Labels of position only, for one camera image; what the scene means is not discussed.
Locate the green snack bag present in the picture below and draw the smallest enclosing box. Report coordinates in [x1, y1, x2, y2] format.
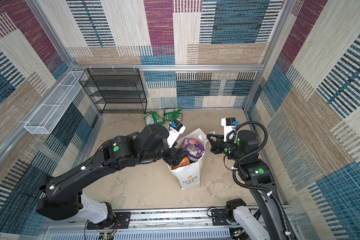
[164, 108, 183, 122]
[143, 111, 165, 126]

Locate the black wire shelf rack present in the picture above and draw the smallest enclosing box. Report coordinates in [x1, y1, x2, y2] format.
[79, 68, 148, 114]

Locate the white mesh wall basket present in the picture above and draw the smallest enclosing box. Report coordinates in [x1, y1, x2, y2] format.
[24, 71, 84, 135]

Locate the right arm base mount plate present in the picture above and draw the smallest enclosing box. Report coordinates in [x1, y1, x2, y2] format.
[210, 207, 255, 226]

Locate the white paper bag with print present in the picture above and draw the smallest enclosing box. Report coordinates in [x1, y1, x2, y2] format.
[168, 128, 208, 190]

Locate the purple berries candy bag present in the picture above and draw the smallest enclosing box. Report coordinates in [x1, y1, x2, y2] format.
[183, 138, 205, 162]

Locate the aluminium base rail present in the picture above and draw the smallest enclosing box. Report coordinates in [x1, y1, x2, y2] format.
[38, 206, 264, 240]

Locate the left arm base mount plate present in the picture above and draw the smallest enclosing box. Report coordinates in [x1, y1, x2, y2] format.
[86, 212, 131, 230]

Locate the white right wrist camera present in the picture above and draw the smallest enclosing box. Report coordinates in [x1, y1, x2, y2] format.
[221, 118, 239, 142]

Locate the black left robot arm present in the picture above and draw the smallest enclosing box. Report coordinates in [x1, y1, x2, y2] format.
[36, 122, 188, 228]

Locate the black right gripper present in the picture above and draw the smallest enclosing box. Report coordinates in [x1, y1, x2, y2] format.
[206, 133, 244, 163]

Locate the orange snack bag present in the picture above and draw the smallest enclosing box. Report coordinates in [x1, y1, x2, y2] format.
[172, 157, 191, 170]

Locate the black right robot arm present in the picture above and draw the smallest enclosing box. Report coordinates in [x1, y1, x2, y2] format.
[207, 118, 298, 240]

